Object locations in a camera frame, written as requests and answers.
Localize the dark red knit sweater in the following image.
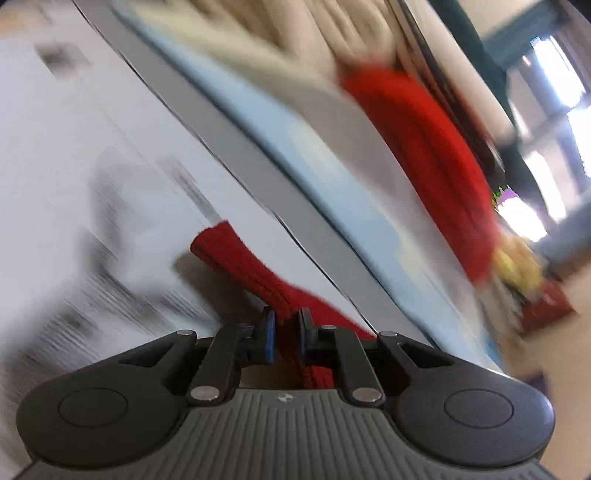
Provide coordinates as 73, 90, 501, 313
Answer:
190, 221, 375, 389

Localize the dark red cushion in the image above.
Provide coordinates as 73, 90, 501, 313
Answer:
521, 279, 576, 335

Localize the teal shark plush toy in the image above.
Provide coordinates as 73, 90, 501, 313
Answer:
431, 1, 546, 210

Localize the bright red folded blanket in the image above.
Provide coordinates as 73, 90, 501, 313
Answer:
341, 67, 499, 283

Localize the window with white frame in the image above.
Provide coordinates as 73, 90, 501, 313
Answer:
509, 27, 590, 227

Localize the cream folded blanket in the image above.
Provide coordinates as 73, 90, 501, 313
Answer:
130, 1, 400, 88

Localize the white folded pillow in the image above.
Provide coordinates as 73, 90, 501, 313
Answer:
406, 0, 517, 144

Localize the dark trimmed folded bedding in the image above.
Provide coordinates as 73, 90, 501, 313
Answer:
389, 1, 505, 185

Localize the yellow plush toy pile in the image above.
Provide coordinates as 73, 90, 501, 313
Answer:
493, 234, 543, 297

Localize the light blue folded sheet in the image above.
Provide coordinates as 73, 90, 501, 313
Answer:
114, 1, 500, 368

